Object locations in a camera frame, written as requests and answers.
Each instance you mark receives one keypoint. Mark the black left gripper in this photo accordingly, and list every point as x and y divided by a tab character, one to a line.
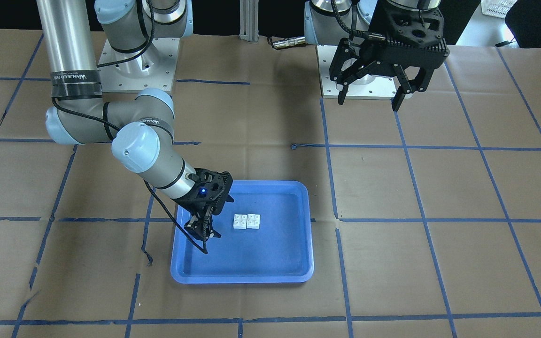
351	61

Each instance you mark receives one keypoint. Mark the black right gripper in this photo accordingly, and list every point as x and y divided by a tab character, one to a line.
191	204

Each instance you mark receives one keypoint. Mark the white block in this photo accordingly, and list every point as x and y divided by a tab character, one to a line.
240	221
253	221

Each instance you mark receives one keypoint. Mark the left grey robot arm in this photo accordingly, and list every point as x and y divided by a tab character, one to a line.
321	28

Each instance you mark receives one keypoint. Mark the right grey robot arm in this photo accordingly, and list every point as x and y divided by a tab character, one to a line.
141	131

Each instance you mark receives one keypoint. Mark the blue plastic tray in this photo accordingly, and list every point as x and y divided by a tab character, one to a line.
281	251

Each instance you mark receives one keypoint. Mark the aluminium frame post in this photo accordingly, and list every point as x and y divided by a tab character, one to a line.
248	18

